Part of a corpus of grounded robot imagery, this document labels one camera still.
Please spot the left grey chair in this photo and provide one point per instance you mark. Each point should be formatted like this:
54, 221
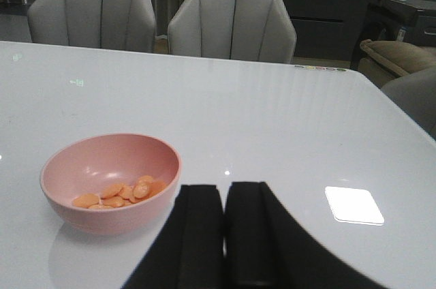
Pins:
109, 24

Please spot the dark side table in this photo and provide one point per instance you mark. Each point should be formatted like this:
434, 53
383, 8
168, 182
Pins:
411, 21

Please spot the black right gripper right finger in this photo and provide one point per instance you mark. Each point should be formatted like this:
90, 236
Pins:
267, 248

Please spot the orange ham slices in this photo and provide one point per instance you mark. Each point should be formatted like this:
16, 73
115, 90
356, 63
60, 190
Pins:
119, 195

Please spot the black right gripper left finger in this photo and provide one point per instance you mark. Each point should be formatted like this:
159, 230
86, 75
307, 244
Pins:
188, 251

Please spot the pink bowl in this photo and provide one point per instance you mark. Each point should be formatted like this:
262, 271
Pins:
92, 164

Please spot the grey chair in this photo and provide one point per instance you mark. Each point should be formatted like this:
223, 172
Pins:
246, 30
109, 24

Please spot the right grey chair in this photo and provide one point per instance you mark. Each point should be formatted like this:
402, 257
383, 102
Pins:
246, 30

